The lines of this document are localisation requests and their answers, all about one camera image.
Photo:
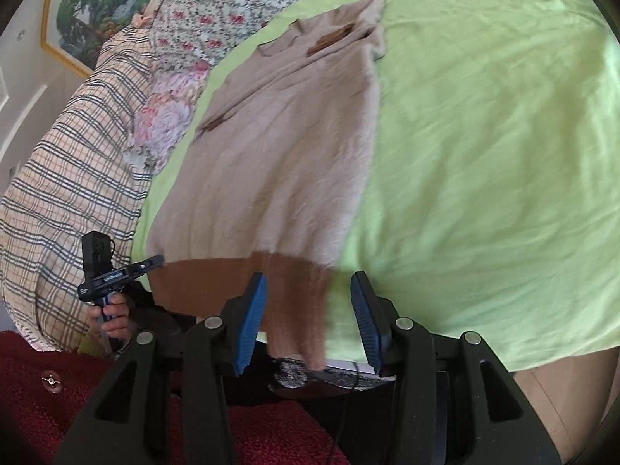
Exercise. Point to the large flower print pillow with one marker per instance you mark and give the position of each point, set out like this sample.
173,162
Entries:
167,111

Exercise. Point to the beige sweater with brown hem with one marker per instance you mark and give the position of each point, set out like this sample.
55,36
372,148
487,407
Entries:
281,155

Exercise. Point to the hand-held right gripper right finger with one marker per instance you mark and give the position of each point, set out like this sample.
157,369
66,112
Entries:
366,320

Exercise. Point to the plaid blanket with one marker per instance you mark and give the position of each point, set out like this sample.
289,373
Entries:
72,179

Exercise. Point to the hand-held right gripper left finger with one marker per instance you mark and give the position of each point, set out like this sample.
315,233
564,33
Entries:
250,322

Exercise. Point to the framed landscape painting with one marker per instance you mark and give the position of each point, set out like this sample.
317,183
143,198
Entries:
92,14

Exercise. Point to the small rose print quilt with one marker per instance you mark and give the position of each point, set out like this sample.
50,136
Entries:
227,0

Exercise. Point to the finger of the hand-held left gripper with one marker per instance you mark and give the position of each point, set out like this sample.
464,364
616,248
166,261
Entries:
147,265

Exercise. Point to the light green bed sheet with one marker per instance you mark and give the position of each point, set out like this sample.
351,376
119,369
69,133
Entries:
484,179

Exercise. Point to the red knit garment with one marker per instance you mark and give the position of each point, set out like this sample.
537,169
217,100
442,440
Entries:
29,421

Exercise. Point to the person's left hand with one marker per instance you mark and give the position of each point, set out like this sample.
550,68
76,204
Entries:
116,317

